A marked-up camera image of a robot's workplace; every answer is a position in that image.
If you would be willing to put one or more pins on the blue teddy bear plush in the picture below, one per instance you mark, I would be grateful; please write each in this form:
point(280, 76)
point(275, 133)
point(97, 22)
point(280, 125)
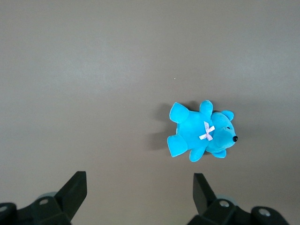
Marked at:
point(192, 131)

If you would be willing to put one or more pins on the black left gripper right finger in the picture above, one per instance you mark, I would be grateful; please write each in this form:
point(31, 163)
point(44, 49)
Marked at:
point(207, 206)

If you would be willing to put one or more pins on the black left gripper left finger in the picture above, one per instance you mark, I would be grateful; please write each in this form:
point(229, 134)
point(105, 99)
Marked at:
point(68, 201)

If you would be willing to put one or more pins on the brown table mat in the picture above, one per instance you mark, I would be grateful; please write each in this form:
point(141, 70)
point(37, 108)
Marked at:
point(82, 82)

